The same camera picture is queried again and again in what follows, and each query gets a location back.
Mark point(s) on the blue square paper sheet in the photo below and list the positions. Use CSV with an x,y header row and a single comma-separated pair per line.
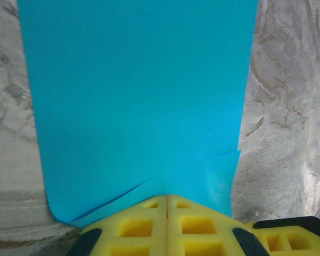
x,y
136,93

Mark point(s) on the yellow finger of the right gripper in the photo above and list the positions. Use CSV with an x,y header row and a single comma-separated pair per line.
x,y
298,240

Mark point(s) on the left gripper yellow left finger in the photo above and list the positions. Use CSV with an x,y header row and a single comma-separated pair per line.
x,y
138,229

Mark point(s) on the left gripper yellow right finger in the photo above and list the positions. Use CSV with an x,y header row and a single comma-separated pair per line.
x,y
200,229

